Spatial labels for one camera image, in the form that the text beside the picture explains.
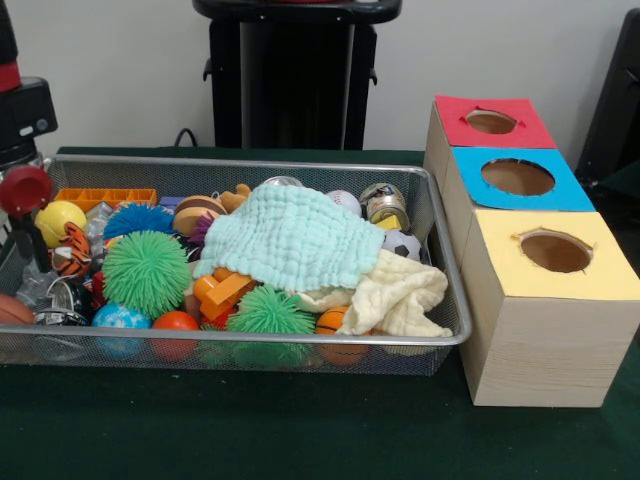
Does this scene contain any black cable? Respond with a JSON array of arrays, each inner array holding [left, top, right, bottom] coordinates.
[[172, 127, 211, 148]]

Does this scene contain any mint green cloth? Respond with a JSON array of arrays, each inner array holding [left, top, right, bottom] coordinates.
[[191, 184, 387, 294]]

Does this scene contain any black and white soccer ball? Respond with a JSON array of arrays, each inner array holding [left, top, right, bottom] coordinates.
[[382, 229, 424, 262]]

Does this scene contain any cream cloth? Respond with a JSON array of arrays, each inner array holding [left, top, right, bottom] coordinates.
[[294, 249, 455, 339]]

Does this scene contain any blue spiky rubber ball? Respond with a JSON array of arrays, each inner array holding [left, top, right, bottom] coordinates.
[[103, 201, 175, 240]]

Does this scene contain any white toy baseball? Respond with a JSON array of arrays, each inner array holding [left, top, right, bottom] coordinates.
[[325, 189, 364, 219]]

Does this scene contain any orange striped tiger plush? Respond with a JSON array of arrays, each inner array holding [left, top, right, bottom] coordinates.
[[49, 221, 94, 279]]

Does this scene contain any wooden box with three holes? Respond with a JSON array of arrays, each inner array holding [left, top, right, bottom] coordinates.
[[423, 94, 640, 409]]

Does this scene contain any orange toy building block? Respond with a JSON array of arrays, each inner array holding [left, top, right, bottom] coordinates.
[[193, 267, 259, 322], [53, 187, 159, 213]]

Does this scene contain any dark green tablecloth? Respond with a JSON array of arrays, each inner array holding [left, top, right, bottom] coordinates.
[[597, 159, 640, 202], [0, 145, 640, 480]]

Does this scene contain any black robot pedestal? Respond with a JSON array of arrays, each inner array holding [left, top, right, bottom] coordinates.
[[192, 0, 404, 151]]

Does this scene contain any silver mesh bin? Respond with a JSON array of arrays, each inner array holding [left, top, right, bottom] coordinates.
[[0, 154, 475, 377]]

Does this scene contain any yellow ball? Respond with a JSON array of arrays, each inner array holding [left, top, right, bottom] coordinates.
[[33, 200, 88, 249]]

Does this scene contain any green spiky rubber ball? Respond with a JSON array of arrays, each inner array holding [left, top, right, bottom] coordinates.
[[227, 284, 304, 335], [101, 229, 193, 321]]

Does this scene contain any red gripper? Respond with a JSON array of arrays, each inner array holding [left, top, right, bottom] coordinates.
[[0, 164, 55, 274]]

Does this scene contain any black can with silver top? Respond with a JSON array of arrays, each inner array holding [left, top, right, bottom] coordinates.
[[47, 277, 95, 317]]

